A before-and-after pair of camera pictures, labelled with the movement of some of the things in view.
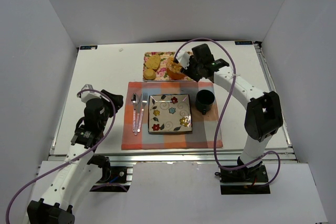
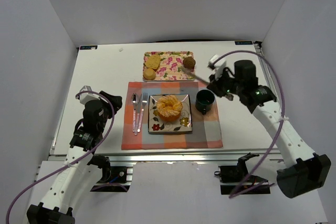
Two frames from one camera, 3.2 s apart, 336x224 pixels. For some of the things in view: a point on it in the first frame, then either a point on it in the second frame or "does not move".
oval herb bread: [153, 62] does not move
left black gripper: [111, 100] does not move
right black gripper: [192, 70] -> [214, 84]
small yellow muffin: [149, 74] does not move
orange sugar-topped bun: [174, 69] -> [169, 108]
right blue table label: [243, 43] does not move
